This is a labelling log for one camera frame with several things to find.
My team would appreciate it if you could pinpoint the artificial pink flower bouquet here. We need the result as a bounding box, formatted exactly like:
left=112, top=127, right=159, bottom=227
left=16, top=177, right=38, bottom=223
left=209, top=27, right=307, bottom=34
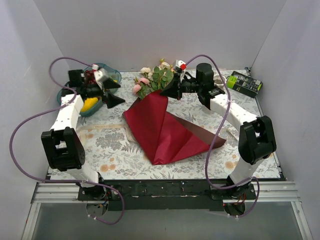
left=132, top=58, right=176, bottom=99

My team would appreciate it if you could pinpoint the cream printed ribbon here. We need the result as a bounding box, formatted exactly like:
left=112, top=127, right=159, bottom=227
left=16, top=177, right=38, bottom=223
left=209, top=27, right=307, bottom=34
left=76, top=124, right=137, bottom=145

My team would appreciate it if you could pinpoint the dark red wrapping paper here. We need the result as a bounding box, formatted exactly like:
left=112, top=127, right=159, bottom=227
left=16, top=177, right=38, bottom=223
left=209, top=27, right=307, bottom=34
left=123, top=90, right=226, bottom=165

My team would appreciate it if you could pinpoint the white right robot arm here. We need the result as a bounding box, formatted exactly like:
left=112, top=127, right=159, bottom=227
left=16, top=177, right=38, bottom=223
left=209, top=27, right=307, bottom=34
left=160, top=60, right=277, bottom=199

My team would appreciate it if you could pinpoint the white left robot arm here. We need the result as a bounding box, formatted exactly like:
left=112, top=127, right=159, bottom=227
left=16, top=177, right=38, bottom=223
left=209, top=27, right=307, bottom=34
left=41, top=64, right=125, bottom=200

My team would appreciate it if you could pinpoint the white ribbed ceramic vase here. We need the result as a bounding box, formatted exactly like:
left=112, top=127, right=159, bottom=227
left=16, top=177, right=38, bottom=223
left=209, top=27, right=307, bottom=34
left=213, top=75, right=227, bottom=89

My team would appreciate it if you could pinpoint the teal plastic fruit tray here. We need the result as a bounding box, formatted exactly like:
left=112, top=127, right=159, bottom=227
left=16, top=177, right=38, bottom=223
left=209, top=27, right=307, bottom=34
left=65, top=63, right=122, bottom=117

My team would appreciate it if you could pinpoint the yellow mango front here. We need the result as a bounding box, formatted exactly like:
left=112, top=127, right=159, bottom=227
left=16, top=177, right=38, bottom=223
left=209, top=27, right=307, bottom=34
left=80, top=97, right=99, bottom=113

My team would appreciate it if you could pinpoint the purple grape bunch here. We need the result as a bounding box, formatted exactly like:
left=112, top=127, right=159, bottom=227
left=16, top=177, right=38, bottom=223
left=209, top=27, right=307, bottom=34
left=84, top=70, right=96, bottom=85

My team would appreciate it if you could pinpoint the floral patterned table mat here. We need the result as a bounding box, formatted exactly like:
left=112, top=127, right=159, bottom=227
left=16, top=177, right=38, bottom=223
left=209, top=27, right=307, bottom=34
left=47, top=69, right=282, bottom=181

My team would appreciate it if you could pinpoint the black green product box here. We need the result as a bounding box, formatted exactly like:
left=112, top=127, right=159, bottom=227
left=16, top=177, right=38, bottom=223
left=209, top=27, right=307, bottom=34
left=226, top=71, right=263, bottom=98

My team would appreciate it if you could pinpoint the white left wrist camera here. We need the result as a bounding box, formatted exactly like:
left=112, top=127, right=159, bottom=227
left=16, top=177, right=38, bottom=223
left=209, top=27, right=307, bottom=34
left=93, top=68, right=110, bottom=84

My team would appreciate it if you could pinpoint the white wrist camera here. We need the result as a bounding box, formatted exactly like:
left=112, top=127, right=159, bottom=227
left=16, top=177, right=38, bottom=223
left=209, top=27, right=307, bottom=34
left=93, top=68, right=110, bottom=84
left=172, top=60, right=187, bottom=74

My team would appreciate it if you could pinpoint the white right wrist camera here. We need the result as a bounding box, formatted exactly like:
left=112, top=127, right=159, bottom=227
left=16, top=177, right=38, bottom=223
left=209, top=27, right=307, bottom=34
left=172, top=60, right=187, bottom=74

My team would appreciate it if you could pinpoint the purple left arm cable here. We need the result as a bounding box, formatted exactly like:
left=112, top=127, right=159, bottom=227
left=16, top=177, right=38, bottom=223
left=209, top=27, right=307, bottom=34
left=9, top=56, right=126, bottom=225

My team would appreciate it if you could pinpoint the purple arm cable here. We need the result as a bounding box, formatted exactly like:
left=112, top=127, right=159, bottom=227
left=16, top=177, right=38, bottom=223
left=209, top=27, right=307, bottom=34
left=9, top=56, right=126, bottom=225
left=186, top=54, right=261, bottom=218

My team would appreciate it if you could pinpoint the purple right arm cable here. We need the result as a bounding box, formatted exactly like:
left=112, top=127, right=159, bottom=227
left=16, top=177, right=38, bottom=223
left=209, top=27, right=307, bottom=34
left=186, top=54, right=261, bottom=218

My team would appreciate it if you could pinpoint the aluminium frame rail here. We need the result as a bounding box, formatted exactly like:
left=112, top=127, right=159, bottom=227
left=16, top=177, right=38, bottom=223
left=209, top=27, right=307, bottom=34
left=22, top=179, right=312, bottom=240

